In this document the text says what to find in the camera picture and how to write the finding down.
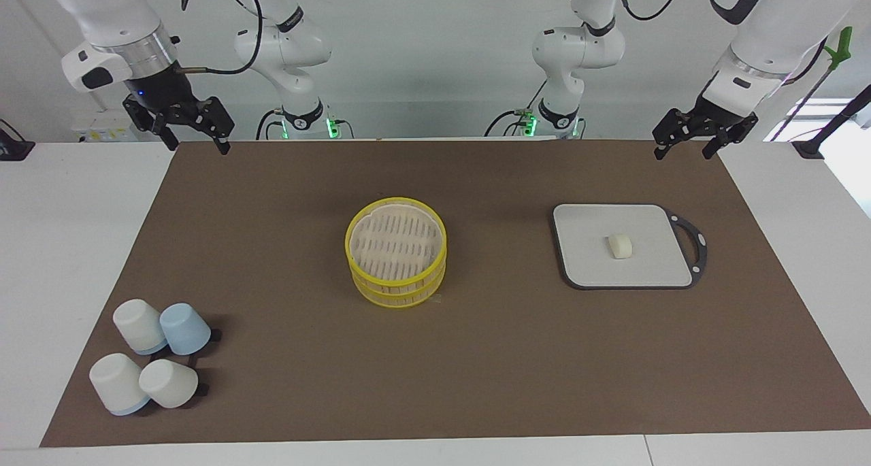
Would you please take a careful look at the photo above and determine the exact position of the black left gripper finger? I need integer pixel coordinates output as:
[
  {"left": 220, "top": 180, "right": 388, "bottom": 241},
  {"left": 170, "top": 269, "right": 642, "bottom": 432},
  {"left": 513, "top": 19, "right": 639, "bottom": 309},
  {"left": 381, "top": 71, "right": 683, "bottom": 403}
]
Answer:
[
  {"left": 652, "top": 111, "right": 687, "bottom": 161},
  {"left": 702, "top": 130, "right": 747, "bottom": 159}
]

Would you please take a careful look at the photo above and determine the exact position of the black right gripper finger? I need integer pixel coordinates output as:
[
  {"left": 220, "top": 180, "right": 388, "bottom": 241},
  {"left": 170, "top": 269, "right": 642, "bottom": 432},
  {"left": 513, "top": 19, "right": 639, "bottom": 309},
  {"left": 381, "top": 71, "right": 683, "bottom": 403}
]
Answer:
[
  {"left": 206, "top": 111, "right": 236, "bottom": 156},
  {"left": 154, "top": 112, "right": 180, "bottom": 151}
]

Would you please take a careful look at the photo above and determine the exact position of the yellow steamer tier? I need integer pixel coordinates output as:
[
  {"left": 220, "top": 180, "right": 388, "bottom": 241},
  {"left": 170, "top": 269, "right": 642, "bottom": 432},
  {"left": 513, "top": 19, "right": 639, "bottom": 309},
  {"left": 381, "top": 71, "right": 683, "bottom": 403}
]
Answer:
[
  {"left": 350, "top": 262, "right": 447, "bottom": 309},
  {"left": 344, "top": 197, "right": 448, "bottom": 282}
]

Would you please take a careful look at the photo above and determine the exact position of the white box with yellow labels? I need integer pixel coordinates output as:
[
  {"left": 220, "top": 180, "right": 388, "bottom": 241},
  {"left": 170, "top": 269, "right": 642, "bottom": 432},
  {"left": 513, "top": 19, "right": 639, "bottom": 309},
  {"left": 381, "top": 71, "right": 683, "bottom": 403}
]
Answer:
[{"left": 71, "top": 109, "right": 138, "bottom": 144}]

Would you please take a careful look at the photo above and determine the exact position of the black stand with pole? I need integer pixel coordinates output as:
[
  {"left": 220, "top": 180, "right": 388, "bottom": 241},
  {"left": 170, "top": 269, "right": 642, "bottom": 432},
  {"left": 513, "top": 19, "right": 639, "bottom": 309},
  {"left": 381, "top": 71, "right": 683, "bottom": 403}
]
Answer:
[{"left": 793, "top": 85, "right": 871, "bottom": 161}]

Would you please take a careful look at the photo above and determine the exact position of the grey cutting board black rim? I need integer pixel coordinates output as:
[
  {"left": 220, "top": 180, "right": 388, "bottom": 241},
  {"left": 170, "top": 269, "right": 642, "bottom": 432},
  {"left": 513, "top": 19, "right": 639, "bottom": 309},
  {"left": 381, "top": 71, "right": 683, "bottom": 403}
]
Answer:
[{"left": 552, "top": 203, "right": 708, "bottom": 290}]

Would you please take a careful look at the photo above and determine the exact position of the green clamp on rod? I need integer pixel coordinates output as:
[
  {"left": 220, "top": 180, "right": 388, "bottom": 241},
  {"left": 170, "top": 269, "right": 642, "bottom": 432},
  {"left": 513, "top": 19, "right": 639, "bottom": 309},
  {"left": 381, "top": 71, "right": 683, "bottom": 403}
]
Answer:
[{"left": 823, "top": 27, "right": 853, "bottom": 69}]

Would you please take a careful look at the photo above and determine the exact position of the white cup with blue rim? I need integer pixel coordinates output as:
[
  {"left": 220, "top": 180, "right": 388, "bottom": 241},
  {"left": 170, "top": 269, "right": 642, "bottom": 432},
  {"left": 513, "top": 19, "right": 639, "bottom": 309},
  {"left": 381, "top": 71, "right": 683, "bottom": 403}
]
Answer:
[
  {"left": 89, "top": 352, "right": 151, "bottom": 416},
  {"left": 112, "top": 299, "right": 168, "bottom": 356}
]

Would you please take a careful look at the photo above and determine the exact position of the light blue cup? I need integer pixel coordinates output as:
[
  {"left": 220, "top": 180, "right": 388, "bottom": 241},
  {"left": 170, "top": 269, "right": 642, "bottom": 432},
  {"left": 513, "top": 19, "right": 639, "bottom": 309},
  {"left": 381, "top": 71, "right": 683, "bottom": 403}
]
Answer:
[{"left": 159, "top": 303, "right": 212, "bottom": 356}]

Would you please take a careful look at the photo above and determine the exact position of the plain white cup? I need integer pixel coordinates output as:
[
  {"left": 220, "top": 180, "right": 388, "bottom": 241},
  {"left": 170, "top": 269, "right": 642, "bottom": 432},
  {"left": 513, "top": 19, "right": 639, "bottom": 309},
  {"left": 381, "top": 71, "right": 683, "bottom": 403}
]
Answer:
[{"left": 139, "top": 359, "right": 199, "bottom": 409}]

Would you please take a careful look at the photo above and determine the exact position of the brown table mat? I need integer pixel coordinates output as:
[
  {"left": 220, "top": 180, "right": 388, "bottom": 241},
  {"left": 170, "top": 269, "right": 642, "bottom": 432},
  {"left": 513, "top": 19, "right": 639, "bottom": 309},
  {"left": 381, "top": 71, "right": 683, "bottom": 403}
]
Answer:
[{"left": 39, "top": 139, "right": 871, "bottom": 448}]

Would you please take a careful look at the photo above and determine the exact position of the black base cable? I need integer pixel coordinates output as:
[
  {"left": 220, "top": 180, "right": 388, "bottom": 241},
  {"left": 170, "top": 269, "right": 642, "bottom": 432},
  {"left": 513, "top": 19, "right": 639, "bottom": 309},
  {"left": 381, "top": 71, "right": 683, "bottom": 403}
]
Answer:
[
  {"left": 256, "top": 109, "right": 284, "bottom": 140},
  {"left": 484, "top": 78, "right": 545, "bottom": 138}
]

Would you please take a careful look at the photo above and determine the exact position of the black mount at table edge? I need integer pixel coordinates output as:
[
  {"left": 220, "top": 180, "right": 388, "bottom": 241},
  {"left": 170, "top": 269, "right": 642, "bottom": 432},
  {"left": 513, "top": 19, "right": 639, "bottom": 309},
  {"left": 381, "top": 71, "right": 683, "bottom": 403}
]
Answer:
[{"left": 0, "top": 119, "right": 35, "bottom": 162}]

